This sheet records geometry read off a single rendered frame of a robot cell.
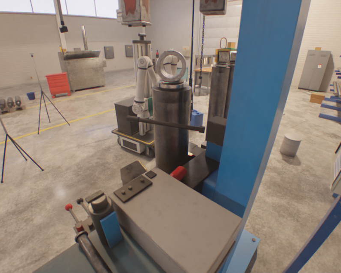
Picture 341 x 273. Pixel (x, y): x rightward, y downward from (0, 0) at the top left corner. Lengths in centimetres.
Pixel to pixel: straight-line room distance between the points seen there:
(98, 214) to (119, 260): 18
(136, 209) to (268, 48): 64
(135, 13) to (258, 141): 78
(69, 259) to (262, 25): 94
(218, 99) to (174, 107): 141
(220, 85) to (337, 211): 164
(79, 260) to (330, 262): 210
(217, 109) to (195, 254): 193
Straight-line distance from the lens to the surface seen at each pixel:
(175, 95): 86
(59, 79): 796
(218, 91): 221
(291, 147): 352
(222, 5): 85
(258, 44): 61
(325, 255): 234
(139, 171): 106
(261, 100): 62
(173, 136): 94
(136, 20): 96
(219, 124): 70
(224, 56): 220
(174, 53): 87
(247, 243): 189
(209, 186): 89
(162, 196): 64
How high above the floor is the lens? 166
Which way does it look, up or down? 28 degrees down
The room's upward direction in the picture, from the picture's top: straight up
